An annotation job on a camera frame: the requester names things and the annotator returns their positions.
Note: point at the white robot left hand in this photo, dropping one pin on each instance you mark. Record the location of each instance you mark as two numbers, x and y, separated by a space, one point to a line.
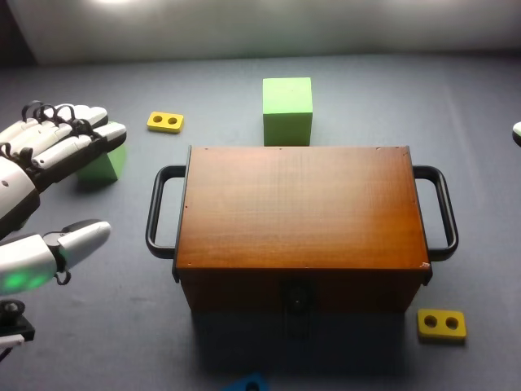
16 183

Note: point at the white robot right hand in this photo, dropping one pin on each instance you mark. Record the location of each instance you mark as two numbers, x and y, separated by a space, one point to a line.
517 132

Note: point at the green wedge block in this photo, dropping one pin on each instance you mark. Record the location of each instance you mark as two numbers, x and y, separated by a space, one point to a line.
103 171

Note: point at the yellow two-hole block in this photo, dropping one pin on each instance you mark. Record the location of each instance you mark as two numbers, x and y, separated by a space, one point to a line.
442 324
165 122

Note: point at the grey table cloth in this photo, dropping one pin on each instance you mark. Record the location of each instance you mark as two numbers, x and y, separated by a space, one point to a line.
102 326

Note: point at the large green cube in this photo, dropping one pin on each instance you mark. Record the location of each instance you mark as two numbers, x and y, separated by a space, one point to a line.
287 110

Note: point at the blue block with hole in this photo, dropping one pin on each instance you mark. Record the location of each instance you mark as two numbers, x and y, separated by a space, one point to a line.
246 383

